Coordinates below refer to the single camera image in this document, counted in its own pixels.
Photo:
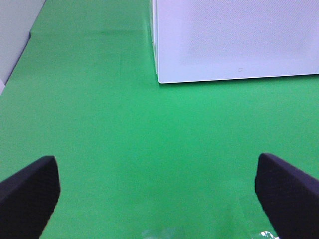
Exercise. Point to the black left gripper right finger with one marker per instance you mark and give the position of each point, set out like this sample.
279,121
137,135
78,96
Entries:
289,197

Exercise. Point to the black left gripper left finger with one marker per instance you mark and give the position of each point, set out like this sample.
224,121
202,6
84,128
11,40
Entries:
28,199

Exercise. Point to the white microwave oven body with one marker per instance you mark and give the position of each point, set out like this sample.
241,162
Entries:
153,25

